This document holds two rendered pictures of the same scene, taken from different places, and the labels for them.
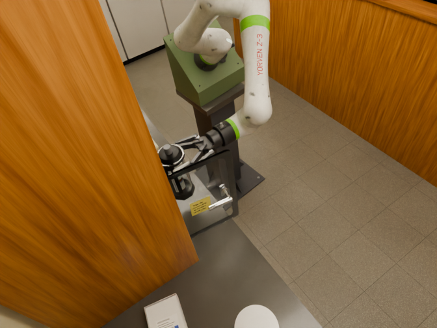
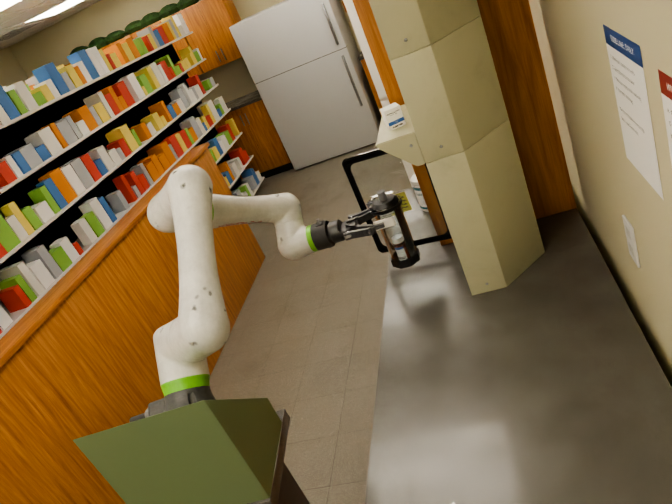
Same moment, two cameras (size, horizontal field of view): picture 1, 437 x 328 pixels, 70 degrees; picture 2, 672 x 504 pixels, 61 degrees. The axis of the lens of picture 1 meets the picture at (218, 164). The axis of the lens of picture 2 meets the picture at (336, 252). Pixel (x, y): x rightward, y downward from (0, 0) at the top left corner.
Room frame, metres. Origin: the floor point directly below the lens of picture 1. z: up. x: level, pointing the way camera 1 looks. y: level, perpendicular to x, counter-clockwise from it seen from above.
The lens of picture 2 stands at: (2.13, 1.23, 1.98)
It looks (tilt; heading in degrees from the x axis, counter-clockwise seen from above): 25 degrees down; 226
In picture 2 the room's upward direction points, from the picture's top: 25 degrees counter-clockwise
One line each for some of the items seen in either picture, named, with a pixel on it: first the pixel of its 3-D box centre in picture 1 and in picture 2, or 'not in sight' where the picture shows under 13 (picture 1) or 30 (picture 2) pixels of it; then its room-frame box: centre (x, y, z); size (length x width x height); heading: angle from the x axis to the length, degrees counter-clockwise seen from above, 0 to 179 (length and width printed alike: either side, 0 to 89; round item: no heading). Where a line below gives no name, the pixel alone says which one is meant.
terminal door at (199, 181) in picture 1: (196, 204); (399, 198); (0.62, 0.10, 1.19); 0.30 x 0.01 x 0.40; 108
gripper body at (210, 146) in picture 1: (207, 142); (344, 228); (0.86, 0.03, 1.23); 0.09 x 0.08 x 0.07; 116
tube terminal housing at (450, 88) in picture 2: not in sight; (473, 156); (0.64, 0.44, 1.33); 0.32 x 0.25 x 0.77; 26
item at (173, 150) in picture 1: (168, 152); (383, 200); (0.79, 0.17, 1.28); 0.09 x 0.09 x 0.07
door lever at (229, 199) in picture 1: (218, 199); not in sight; (0.61, 0.02, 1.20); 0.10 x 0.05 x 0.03; 108
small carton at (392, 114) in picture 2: not in sight; (392, 116); (0.77, 0.30, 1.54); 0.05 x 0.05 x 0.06; 45
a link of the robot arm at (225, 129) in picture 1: (223, 133); (323, 234); (0.90, -0.04, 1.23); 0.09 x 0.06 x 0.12; 26
